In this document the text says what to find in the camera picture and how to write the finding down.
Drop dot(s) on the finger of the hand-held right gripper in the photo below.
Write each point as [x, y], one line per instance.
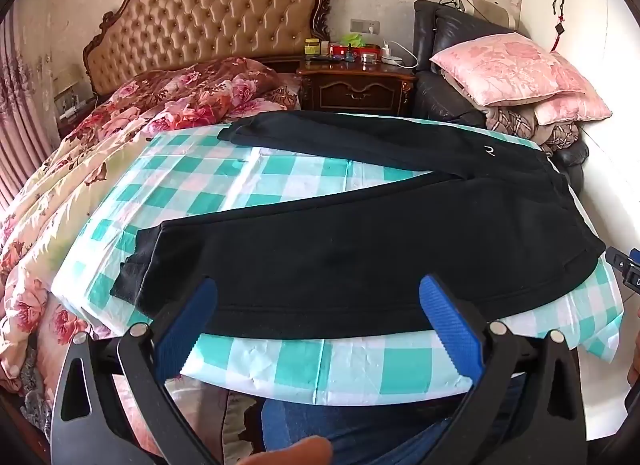
[622, 265]

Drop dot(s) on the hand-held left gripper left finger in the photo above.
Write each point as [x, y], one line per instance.
[185, 330]

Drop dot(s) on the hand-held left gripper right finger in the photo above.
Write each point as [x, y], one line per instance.
[450, 325]

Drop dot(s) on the black pants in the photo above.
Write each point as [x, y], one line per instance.
[350, 245]

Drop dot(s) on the person's left hand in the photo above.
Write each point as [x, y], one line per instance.
[290, 452]

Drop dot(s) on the person's blue jeans legs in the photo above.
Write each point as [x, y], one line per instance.
[380, 425]

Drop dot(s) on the green white checked cloth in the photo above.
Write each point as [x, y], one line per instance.
[200, 180]

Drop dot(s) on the small pink floral pillow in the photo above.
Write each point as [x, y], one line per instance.
[575, 107]

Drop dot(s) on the plaid blanket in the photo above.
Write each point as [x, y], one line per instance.
[515, 122]

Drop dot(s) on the floral quilt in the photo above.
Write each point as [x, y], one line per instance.
[75, 170]

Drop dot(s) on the large pink floral pillow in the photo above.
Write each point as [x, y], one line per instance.
[510, 65]

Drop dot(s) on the black leather sofa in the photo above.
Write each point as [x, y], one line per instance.
[435, 95]

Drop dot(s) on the red hanging tassel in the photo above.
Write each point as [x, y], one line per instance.
[558, 30]

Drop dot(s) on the dark wooden nightstand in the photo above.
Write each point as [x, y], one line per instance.
[75, 112]
[360, 90]

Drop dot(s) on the pink curtain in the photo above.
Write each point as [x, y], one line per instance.
[20, 135]

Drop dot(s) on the round metal tin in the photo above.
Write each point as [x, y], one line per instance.
[370, 59]

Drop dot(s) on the white charger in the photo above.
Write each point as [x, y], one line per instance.
[388, 49]

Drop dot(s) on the beige cushion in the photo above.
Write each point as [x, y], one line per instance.
[495, 12]

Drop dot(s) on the red box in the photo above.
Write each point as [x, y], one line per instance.
[345, 51]

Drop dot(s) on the green plastic bag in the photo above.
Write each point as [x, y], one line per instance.
[355, 39]

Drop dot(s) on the yellow jar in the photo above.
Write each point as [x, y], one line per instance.
[312, 47]

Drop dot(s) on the tufted carved wooden headboard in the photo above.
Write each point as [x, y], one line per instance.
[200, 20]

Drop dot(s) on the grey wall socket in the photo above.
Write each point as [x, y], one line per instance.
[365, 26]

